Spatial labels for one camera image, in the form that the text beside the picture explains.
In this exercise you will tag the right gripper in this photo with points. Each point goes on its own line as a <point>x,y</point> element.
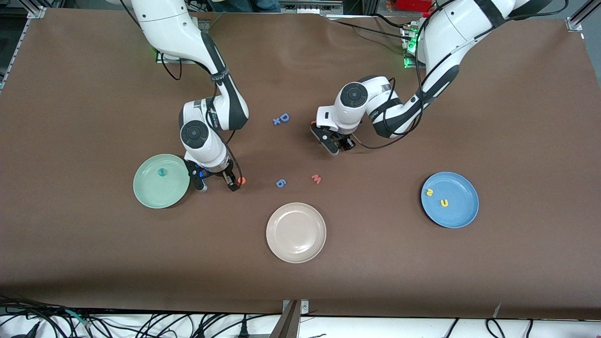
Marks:
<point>227,172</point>

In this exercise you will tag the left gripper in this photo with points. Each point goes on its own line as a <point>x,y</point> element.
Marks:
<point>346,141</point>

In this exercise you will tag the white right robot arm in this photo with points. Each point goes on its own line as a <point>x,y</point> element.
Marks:
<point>164,23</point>

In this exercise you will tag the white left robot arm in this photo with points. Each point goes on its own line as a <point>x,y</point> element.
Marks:
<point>446,33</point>

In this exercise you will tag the blue foam digit six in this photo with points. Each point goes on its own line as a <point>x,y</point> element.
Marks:
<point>281,183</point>

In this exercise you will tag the pink foam letter w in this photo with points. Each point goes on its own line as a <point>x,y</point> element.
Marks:
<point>316,179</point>

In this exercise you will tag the light green plate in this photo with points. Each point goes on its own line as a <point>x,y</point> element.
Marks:
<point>155,192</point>

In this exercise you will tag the beige plate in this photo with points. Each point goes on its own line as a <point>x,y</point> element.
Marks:
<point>296,233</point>

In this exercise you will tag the brown table cover sheet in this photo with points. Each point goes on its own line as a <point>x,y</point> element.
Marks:
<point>300,70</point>

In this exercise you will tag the blue plate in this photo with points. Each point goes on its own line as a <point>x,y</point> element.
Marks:
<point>458,216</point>

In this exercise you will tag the black power plug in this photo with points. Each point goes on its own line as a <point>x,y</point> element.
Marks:
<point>244,328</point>

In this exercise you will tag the red box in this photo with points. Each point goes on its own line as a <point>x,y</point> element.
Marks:
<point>413,4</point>

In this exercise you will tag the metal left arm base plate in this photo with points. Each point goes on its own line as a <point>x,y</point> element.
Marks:
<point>406,35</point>

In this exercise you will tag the silver edge bracket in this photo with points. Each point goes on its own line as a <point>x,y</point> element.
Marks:
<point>305,307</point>

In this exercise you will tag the dark metal post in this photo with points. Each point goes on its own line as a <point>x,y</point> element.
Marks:
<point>287,326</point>

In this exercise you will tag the aluminium frame profile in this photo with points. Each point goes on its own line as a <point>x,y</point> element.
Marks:
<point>37,10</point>
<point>580,16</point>

